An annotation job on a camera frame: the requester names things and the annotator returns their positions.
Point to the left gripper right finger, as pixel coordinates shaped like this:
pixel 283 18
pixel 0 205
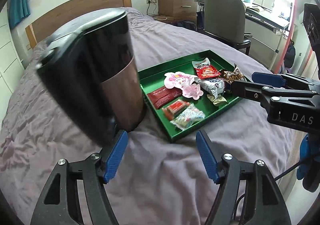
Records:
pixel 246 187

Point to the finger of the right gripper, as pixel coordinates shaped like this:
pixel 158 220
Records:
pixel 260 94
pixel 288 81

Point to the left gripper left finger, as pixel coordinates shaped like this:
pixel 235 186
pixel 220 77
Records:
pixel 78 188

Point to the red konjac snack pack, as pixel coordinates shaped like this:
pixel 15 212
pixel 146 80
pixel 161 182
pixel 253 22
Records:
pixel 204 69

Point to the pink My Melody snack pack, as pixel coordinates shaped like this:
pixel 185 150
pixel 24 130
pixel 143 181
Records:
pixel 185 82

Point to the right blue gloved hand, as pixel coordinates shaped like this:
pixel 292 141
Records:
pixel 308 171

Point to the brown patterned snack bag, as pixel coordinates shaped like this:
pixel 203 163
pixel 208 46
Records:
pixel 235 75

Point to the person in dark jacket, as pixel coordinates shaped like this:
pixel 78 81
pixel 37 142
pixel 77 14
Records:
pixel 289 57

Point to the small olive snack pack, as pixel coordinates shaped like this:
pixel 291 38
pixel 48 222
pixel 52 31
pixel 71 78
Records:
pixel 217 101

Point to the white blue snack bag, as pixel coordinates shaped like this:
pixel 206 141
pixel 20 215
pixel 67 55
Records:
pixel 214 86

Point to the white green candy pack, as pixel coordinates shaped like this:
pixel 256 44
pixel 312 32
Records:
pixel 188 117

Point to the white desk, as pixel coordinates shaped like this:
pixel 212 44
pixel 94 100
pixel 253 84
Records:
pixel 267 37

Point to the green snack tray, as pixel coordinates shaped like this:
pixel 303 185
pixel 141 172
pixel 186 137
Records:
pixel 153 78

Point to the small red orange snack pack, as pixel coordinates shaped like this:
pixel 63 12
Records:
pixel 174 109

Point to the grey office chair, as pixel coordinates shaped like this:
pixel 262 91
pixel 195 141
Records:
pixel 224 20

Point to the dark red flat snack pack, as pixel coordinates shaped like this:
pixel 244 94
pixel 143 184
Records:
pixel 163 95

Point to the purple duvet cover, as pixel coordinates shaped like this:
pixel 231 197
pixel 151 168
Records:
pixel 157 182

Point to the wooden drawer cabinet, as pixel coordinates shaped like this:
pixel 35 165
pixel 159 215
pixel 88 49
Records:
pixel 175 8

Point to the black and steel electric kettle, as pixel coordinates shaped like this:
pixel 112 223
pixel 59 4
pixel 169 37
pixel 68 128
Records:
pixel 89 68

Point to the white wardrobe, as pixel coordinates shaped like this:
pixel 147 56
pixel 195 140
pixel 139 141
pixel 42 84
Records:
pixel 11 67

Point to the wooden headboard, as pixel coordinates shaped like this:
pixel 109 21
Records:
pixel 45 25

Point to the teal curtain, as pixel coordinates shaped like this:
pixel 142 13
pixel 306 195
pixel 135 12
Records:
pixel 18 11

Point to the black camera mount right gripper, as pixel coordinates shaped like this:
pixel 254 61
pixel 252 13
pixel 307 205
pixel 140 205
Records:
pixel 311 24

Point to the wall power socket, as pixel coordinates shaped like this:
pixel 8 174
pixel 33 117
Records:
pixel 151 1

